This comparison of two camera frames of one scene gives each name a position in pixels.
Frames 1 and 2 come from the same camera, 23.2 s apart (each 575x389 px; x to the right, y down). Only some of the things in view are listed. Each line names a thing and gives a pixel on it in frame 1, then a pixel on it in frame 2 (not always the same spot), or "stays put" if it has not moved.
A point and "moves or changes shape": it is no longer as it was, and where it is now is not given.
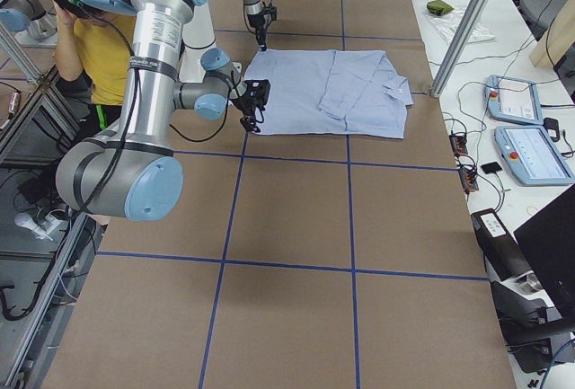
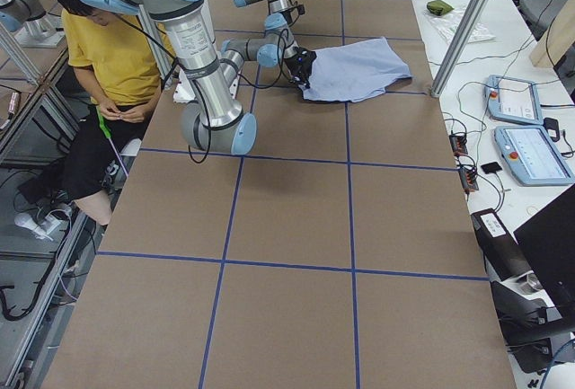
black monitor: x=548 y=239 stays put
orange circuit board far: x=458 y=145 stays put
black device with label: x=502 y=251 stays put
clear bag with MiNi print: x=447 y=23 stays put
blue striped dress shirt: x=330 y=92 moves or changes shape
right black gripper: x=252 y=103 to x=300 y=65
